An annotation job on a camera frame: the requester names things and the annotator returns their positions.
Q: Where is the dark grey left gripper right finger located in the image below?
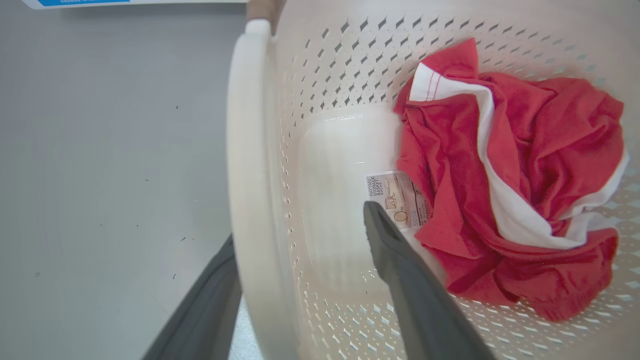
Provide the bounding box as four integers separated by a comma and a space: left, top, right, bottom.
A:
363, 200, 497, 360

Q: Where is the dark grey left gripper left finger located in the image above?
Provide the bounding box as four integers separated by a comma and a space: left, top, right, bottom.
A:
141, 234, 243, 360

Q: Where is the white perforated plastic laundry basket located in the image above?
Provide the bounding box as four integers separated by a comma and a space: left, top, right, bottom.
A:
226, 0, 640, 360

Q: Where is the printed paper product label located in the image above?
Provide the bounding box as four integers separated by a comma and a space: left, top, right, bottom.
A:
365, 170, 432, 231

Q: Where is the red and white garment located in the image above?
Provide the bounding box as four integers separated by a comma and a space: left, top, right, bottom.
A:
393, 38, 630, 322

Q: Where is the white and blue sign board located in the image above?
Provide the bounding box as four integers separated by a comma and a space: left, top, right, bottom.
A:
22, 0, 249, 10

